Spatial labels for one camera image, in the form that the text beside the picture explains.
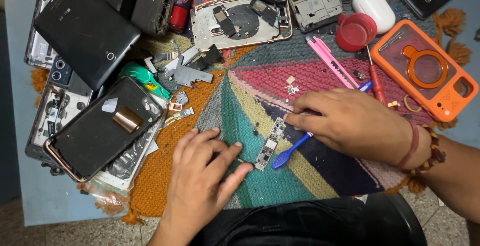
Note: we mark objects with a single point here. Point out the person's right hand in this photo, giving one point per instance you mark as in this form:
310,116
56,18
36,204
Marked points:
356,126

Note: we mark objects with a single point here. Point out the person's left hand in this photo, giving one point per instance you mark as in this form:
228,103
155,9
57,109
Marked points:
195,186

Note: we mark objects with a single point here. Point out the thin metal tweezers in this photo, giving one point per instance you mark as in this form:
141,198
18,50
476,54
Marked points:
247,161

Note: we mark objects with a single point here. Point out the blue toothbrush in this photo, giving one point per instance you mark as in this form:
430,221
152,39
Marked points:
290,150

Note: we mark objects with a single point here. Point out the narrow phone logic board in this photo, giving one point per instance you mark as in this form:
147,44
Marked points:
270,143

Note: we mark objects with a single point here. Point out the small gold component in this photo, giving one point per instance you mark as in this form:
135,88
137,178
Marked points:
393,104

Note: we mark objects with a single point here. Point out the small black component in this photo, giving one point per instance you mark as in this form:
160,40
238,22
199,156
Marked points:
360,75

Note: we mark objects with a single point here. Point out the red thread wristband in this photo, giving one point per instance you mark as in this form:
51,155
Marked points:
410,144

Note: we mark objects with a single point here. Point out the pink utility knife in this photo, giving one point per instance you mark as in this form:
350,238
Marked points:
332,62

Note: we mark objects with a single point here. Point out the small white metal pieces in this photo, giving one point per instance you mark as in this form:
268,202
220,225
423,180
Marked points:
291,87

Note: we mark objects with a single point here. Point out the colourful knitted mat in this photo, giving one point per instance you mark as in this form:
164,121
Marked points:
270,186

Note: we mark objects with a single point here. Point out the orange phone case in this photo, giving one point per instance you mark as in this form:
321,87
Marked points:
423,69

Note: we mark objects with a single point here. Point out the small grey metal part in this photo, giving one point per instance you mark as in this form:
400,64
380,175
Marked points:
182,98

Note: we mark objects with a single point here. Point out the red plastic cup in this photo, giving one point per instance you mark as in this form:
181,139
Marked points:
354,32

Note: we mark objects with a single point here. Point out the person's black trousers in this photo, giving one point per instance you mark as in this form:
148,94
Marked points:
285,225

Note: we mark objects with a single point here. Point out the black stool seat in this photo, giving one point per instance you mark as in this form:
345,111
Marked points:
401,223

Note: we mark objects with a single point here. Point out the black phone screen panel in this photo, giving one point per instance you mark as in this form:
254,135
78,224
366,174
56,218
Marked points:
101,129

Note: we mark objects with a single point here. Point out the grey metal shield plate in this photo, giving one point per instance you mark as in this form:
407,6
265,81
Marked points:
191,76

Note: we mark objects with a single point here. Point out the white earbuds case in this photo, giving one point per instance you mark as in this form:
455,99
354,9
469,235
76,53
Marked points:
375,8

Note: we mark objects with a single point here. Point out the green packet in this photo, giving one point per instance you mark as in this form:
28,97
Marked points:
144,77

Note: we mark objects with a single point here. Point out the black plastic phone part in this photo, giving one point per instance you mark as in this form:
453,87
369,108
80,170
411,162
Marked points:
206,57

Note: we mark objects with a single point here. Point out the rose gold phone back housing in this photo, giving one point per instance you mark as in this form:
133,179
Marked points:
240,23

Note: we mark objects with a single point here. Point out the dark open phone housing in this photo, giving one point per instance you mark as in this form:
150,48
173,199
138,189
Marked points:
56,107

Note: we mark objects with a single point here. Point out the black tablet back cover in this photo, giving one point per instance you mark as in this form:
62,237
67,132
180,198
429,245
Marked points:
86,32

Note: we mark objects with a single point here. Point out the worn black pouch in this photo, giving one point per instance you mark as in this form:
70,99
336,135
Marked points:
152,2

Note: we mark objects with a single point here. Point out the silver device chassis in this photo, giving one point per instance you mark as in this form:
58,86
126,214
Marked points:
35,51

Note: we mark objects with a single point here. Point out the silver metal bracket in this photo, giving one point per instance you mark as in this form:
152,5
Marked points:
180,62

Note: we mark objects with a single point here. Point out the grey open phone frame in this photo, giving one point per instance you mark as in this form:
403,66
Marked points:
315,2

